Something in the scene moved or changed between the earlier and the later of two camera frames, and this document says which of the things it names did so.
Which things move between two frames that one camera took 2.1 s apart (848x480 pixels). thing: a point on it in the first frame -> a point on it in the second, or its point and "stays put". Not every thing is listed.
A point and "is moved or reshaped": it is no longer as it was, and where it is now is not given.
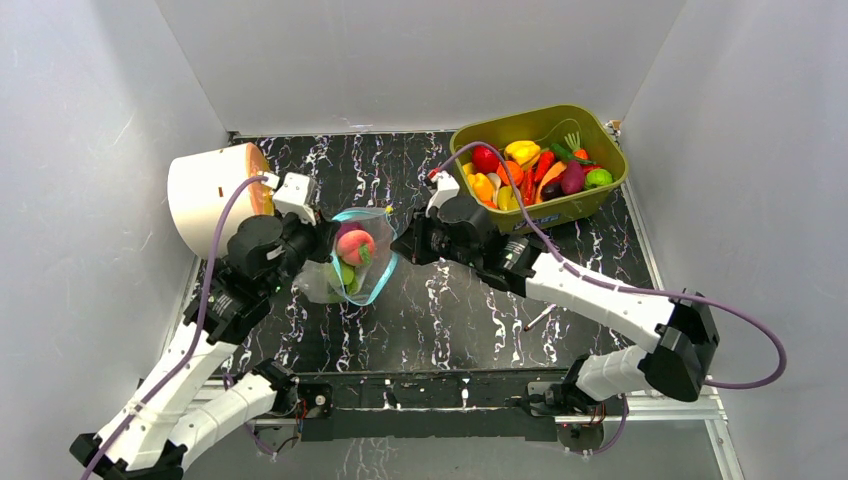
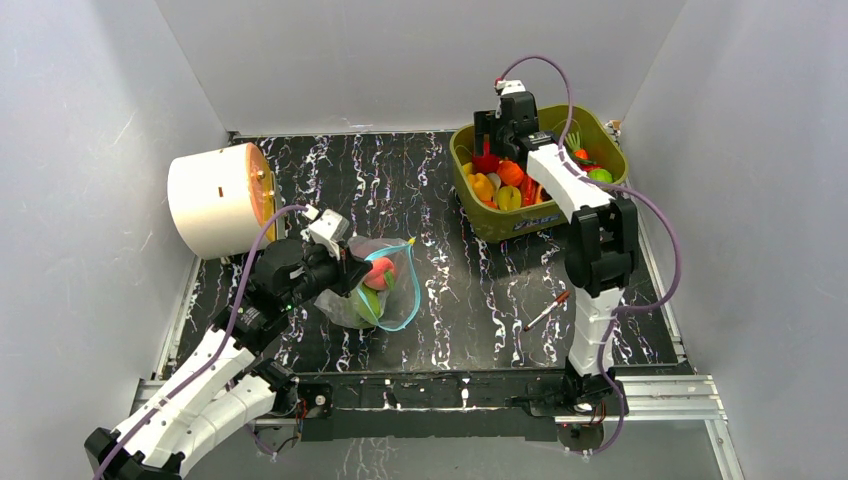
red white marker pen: x=543 y=314 stays put
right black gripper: x=419 y=235 -> x=500 y=133
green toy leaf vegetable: x=351 y=279 is moved or reshaped
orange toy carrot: x=574 y=143 stays put
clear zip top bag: x=320 y=281 is moved or reshaped
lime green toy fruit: x=597 y=178 stays put
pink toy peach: x=355 y=248 -> x=375 y=278
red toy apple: x=484 y=160 stays put
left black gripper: x=324 y=234 -> x=350 y=269
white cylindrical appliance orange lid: x=201 y=184 stays put
